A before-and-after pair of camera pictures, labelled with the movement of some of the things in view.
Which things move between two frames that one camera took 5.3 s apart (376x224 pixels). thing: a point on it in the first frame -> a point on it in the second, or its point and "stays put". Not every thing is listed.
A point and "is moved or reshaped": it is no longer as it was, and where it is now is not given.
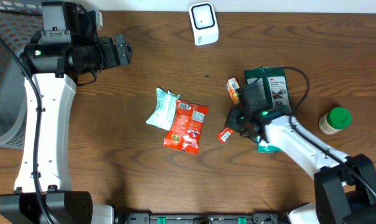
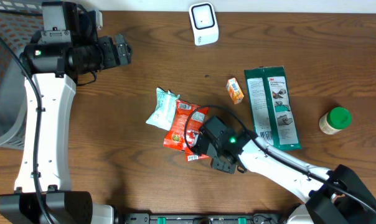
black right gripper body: (237, 120) -> (220, 162)
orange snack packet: (184, 132) stays put
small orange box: (232, 86) stays put
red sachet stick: (225, 134) is moved or reshaped
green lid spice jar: (335, 119) stays put
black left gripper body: (108, 59) stays put
